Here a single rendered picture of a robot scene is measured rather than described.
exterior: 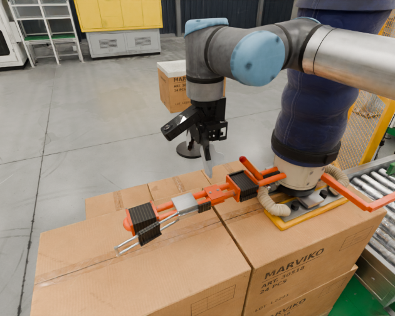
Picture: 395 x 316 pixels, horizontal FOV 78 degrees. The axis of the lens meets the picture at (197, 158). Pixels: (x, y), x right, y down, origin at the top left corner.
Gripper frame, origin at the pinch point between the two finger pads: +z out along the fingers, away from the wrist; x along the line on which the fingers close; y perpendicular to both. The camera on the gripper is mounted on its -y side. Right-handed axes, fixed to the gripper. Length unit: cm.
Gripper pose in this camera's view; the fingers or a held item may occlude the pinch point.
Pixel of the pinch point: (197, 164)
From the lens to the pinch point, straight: 70.8
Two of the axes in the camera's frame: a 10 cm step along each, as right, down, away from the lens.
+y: 9.2, -2.2, 3.2
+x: -3.9, -5.2, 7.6
